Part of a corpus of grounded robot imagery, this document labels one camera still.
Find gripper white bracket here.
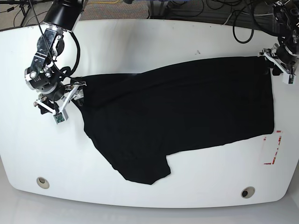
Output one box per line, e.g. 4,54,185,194
258,44,299,85
34,81,86,124

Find black t-shirt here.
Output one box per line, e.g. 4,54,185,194
78,56,274,185

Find red tape marking rectangle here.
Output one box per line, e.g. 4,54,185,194
261,130,283,165

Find left table grommet hole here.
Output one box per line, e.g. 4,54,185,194
36,177,50,189

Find table grommet hole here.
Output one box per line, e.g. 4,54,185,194
36,177,50,189
241,187,255,199

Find black tripod stand legs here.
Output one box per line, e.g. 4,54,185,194
0,0,53,31

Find right table grommet hole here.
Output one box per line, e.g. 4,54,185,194
241,187,255,199

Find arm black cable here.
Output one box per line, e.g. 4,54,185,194
205,0,283,44
29,0,81,82

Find yellow cable on floor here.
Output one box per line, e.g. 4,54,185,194
91,0,122,5

